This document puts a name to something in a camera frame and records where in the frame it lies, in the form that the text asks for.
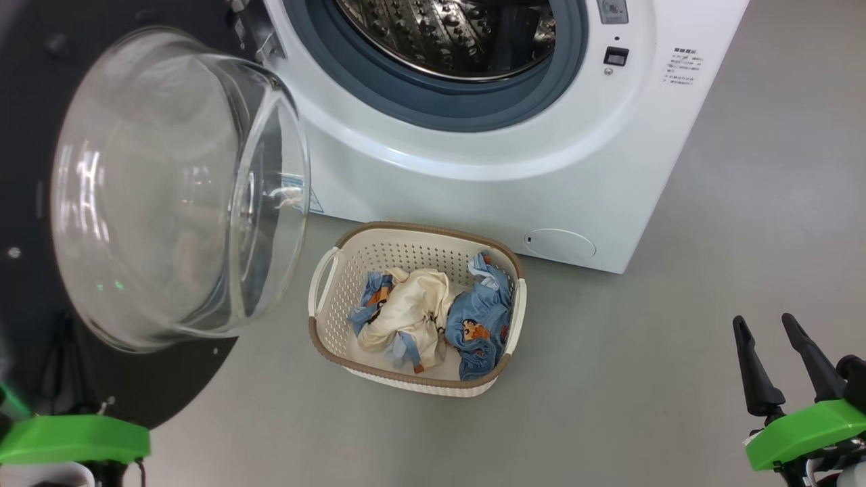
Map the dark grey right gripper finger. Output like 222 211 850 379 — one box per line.
782 312 847 404
733 315 786 418

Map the cream garment with blue trim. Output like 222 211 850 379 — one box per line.
348 268 455 374

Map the blue energy label sticker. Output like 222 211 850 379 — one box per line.
281 175 324 214

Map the cream perforated laundry basket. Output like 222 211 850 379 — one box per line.
308 221 527 398

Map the white front-load washing machine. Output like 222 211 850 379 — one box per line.
230 0 750 275

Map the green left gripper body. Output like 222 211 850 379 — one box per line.
0 414 151 467

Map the metal door hinge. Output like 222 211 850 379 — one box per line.
252 27 286 66

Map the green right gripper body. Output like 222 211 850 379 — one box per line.
744 399 866 472

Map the round drain filter cover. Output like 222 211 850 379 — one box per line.
524 228 597 261

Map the blue cartoon print garment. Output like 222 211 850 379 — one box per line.
445 252 513 381

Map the black round glass washer door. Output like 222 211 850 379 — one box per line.
0 0 312 430

